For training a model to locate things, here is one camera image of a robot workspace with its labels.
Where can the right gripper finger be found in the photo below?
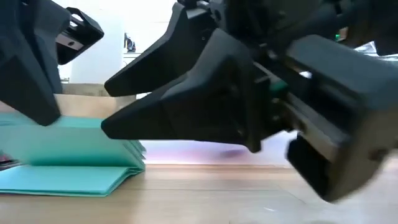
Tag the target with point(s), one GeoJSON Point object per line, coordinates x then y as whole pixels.
{"type": "Point", "coordinates": [174, 49]}
{"type": "Point", "coordinates": [202, 109]}

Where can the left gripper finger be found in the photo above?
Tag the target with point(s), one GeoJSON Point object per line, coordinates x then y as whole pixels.
{"type": "Point", "coordinates": [28, 62]}

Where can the clear pencil case purple lid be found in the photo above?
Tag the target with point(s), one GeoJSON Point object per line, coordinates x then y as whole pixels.
{"type": "Point", "coordinates": [202, 155]}

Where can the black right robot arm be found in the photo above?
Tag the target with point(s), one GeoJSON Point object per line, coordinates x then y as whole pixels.
{"type": "Point", "coordinates": [385, 31]}

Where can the white shade wooden base lamp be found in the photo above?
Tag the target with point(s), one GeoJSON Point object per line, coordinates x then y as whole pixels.
{"type": "Point", "coordinates": [99, 62]}

